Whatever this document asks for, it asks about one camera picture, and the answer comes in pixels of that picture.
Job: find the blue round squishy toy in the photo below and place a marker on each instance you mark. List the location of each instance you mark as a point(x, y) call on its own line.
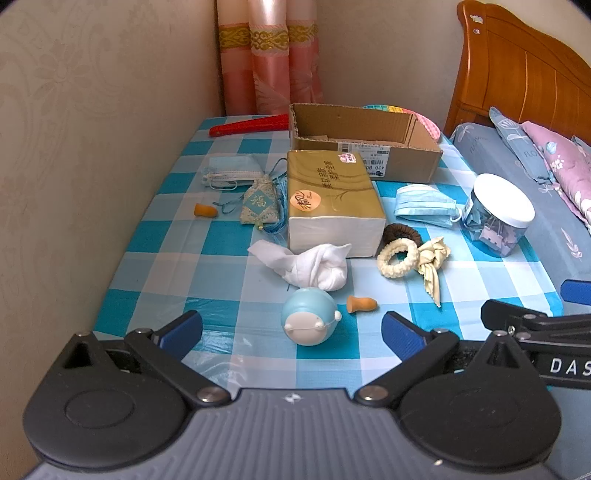
point(304, 309)

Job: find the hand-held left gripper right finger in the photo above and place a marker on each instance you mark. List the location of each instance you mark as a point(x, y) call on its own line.
point(401, 332)

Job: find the blue embroidered sachet with tassel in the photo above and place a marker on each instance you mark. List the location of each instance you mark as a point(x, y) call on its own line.
point(258, 203)

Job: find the orange foam earplug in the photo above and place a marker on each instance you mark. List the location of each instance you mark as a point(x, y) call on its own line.
point(205, 210)
point(362, 304)

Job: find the grey-blue bed sheet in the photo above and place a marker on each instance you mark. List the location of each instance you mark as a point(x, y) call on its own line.
point(554, 240)

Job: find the cream scrunchie with bow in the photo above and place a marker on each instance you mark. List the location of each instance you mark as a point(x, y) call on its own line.
point(385, 266)

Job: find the blue checkered tablecloth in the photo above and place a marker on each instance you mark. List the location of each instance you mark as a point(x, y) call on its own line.
point(152, 240)

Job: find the cardboard box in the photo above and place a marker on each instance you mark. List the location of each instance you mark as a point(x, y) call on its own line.
point(406, 161)

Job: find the clear jar with white lid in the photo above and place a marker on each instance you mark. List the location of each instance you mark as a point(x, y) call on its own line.
point(501, 198)

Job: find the red folded fan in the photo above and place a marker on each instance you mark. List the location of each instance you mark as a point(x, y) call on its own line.
point(249, 124)

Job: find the pink patterned curtain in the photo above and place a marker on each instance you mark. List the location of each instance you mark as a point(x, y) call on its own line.
point(268, 69)

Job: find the white cloth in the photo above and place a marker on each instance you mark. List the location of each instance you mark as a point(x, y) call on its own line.
point(318, 267)

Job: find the wooden bed headboard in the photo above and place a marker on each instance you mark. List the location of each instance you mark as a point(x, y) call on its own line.
point(508, 69)

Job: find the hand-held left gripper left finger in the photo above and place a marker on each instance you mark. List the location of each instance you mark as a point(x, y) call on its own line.
point(180, 330)

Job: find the blue floral pillow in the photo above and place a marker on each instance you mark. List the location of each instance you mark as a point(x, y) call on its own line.
point(512, 134)

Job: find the brown scrunchie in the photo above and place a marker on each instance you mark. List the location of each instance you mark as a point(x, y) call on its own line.
point(392, 229)

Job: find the pink floral pillow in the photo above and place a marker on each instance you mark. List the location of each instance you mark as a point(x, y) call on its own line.
point(563, 161)

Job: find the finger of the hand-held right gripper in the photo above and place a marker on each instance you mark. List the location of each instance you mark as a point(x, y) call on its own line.
point(512, 316)
point(577, 291)

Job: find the gold tissue pack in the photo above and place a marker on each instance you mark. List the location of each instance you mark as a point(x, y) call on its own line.
point(332, 203)

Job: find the blue face mask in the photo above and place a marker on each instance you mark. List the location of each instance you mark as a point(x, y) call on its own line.
point(233, 167)
point(422, 203)

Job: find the rainbow pop bubble toy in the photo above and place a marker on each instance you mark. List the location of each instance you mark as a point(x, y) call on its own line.
point(427, 123)

